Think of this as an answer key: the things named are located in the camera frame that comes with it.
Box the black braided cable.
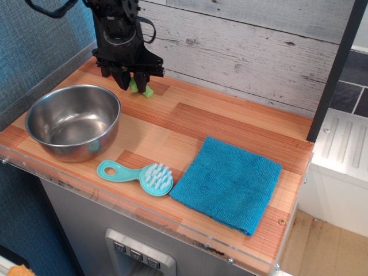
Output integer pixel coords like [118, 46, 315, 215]
[25, 0, 80, 18]

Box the green toy broccoli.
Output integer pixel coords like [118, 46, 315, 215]
[129, 77, 154, 98]

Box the clear acrylic edge guard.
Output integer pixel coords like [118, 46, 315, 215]
[0, 145, 281, 274]

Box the grey dispenser button panel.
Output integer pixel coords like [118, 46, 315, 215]
[105, 228, 177, 275]

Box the blue folded cloth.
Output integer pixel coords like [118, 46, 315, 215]
[170, 136, 282, 236]

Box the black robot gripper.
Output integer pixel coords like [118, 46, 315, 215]
[92, 17, 164, 92]

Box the black looped wrist cable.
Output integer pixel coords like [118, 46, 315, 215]
[135, 16, 157, 44]

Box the stainless steel bowl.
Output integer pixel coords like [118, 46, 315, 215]
[25, 84, 121, 163]

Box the teal dish brush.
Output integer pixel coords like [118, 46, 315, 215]
[97, 160, 174, 197]

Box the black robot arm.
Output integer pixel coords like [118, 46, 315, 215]
[84, 1, 164, 97]

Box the black right upright post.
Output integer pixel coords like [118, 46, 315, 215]
[306, 0, 367, 143]

